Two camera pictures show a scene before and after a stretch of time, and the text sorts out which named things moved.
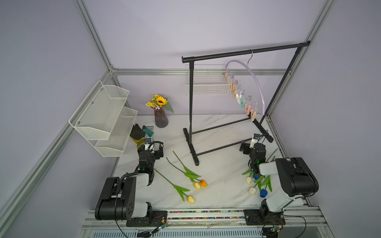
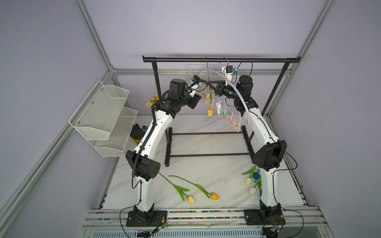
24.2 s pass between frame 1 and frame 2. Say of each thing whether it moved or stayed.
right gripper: moved
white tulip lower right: stayed
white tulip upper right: stayed
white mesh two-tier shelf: stayed
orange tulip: moved
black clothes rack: moved
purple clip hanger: moved
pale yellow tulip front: stayed
